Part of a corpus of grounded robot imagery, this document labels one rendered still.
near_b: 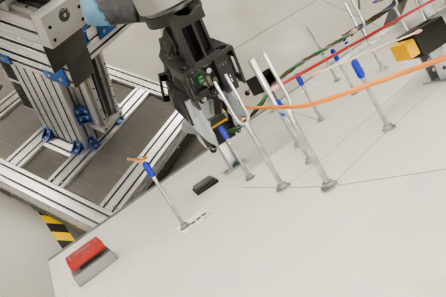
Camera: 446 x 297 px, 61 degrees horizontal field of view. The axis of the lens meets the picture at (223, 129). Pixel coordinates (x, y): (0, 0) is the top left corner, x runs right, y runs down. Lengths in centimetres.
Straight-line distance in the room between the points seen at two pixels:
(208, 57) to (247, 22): 253
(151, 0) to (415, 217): 33
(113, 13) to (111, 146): 113
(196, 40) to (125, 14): 39
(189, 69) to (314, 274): 27
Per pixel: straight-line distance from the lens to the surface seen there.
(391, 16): 144
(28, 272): 190
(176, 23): 43
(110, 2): 81
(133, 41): 283
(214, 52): 45
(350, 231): 30
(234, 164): 64
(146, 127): 190
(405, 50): 51
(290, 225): 35
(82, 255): 55
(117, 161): 180
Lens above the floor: 160
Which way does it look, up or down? 49 degrees down
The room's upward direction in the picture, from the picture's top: straight up
